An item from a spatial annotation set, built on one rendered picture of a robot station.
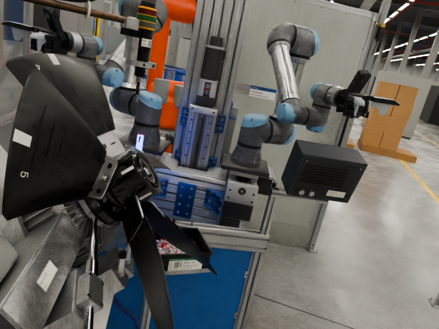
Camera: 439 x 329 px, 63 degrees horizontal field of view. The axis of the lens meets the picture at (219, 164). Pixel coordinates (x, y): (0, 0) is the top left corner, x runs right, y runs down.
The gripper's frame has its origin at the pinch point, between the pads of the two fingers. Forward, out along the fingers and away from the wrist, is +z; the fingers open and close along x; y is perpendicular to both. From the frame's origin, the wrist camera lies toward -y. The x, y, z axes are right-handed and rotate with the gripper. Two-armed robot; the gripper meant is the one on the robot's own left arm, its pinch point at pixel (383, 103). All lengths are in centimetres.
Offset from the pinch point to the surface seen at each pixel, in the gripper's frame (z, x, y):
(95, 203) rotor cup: 15, 90, 18
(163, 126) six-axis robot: -372, -17, 107
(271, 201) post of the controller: -20, 25, 42
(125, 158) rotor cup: 11, 83, 9
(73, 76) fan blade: -7, 92, -6
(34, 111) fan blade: 29, 98, -5
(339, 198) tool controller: -11.4, -0.7, 39.9
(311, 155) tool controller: -12.3, 15.0, 21.3
